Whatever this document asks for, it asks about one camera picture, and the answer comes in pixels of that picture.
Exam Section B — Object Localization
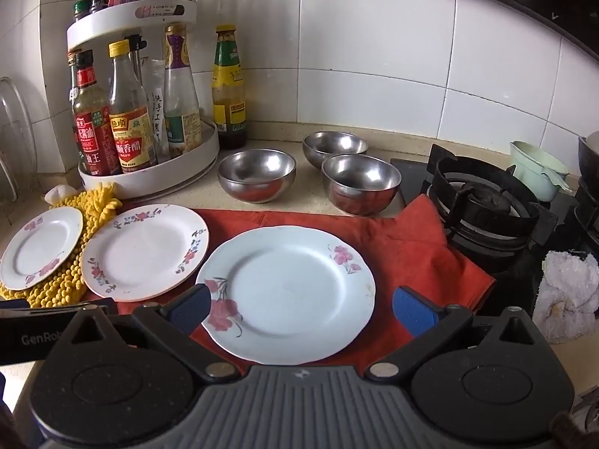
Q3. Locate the clear plastic bag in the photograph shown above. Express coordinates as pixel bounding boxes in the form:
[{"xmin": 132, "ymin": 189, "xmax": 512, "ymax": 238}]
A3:
[{"xmin": 66, "ymin": 0, "xmax": 221, "ymax": 201}]

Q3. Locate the yellow cap vinegar bottle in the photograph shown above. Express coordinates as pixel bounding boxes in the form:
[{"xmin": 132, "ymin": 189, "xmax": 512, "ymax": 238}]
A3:
[{"xmin": 107, "ymin": 40, "xmax": 157, "ymax": 174}]

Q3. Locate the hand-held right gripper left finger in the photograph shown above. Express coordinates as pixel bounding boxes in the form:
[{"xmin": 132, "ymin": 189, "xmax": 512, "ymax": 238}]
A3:
[{"xmin": 49, "ymin": 284, "xmax": 240, "ymax": 381}]

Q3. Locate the white garlic bulb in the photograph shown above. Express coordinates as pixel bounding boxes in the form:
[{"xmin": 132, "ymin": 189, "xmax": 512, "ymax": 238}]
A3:
[{"xmin": 44, "ymin": 183, "xmax": 76, "ymax": 207}]

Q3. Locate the black burner grate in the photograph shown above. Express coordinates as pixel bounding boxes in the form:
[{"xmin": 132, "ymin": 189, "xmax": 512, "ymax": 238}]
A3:
[
  {"xmin": 564, "ymin": 178, "xmax": 599, "ymax": 263},
  {"xmin": 428, "ymin": 144, "xmax": 559, "ymax": 273}
]

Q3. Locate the black pot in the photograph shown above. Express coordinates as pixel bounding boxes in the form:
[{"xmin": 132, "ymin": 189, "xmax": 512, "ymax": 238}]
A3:
[{"xmin": 578, "ymin": 131, "xmax": 599, "ymax": 185}]

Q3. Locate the black gas stove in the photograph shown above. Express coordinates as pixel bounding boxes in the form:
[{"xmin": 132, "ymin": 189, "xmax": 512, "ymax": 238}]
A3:
[{"xmin": 390, "ymin": 144, "xmax": 599, "ymax": 319}]

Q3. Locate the yellow chenille cloth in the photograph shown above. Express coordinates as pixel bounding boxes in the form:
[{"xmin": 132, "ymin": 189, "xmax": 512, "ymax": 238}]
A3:
[{"xmin": 0, "ymin": 182, "xmax": 123, "ymax": 309}]

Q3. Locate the small floral white plate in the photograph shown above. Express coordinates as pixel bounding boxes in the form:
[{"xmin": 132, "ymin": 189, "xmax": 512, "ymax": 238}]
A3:
[{"xmin": 0, "ymin": 207, "xmax": 85, "ymax": 291}]

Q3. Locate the white towel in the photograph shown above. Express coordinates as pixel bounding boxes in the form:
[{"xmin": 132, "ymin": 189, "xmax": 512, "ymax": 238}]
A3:
[{"xmin": 532, "ymin": 250, "xmax": 599, "ymax": 344}]

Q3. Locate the red label soy sauce bottle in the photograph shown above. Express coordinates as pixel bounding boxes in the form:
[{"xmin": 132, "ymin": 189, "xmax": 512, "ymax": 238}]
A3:
[{"xmin": 72, "ymin": 49, "xmax": 123, "ymax": 176}]

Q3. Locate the brown cap dark bottle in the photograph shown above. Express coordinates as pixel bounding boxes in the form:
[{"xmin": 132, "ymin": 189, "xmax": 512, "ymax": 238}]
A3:
[{"xmin": 67, "ymin": 49, "xmax": 84, "ymax": 117}]

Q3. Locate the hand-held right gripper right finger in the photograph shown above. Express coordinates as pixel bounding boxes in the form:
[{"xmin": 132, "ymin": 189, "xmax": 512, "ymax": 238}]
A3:
[{"xmin": 366, "ymin": 285, "xmax": 555, "ymax": 379}]

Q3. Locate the purple label clear bottle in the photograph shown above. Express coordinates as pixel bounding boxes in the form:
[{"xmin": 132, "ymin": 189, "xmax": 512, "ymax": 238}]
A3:
[{"xmin": 163, "ymin": 23, "xmax": 203, "ymax": 159}]

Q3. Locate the stainless steel bowl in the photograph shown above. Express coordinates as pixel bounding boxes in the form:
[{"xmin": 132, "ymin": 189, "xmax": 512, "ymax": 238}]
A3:
[
  {"xmin": 321, "ymin": 154, "xmax": 402, "ymax": 217},
  {"xmin": 302, "ymin": 131, "xmax": 369, "ymax": 170},
  {"xmin": 217, "ymin": 149, "xmax": 297, "ymax": 204}
]

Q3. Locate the red cloth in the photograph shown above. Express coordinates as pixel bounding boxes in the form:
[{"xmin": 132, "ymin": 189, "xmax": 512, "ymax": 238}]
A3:
[{"xmin": 115, "ymin": 194, "xmax": 497, "ymax": 375}]

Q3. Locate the pale green plastic cup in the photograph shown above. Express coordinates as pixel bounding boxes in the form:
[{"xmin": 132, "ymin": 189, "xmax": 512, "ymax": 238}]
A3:
[{"xmin": 509, "ymin": 140, "xmax": 572, "ymax": 203}]

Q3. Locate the yellow green label sauce bottle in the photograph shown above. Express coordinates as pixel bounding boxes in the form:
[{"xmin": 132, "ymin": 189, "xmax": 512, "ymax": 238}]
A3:
[{"xmin": 212, "ymin": 25, "xmax": 249, "ymax": 150}]

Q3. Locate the medium floral white plate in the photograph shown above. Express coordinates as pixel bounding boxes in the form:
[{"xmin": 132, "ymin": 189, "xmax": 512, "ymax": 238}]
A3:
[{"xmin": 81, "ymin": 204, "xmax": 211, "ymax": 303}]

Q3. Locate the large floral white plate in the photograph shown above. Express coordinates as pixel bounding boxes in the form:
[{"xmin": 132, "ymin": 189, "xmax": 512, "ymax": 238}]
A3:
[{"xmin": 195, "ymin": 227, "xmax": 376, "ymax": 364}]

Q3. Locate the clear jar with paper label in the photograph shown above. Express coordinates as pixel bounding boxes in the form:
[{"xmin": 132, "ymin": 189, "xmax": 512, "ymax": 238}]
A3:
[{"xmin": 140, "ymin": 58, "xmax": 170, "ymax": 160}]

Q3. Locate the black pourer glass bottle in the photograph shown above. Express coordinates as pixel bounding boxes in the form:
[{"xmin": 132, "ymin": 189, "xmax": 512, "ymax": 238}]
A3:
[{"xmin": 124, "ymin": 34, "xmax": 150, "ymax": 80}]

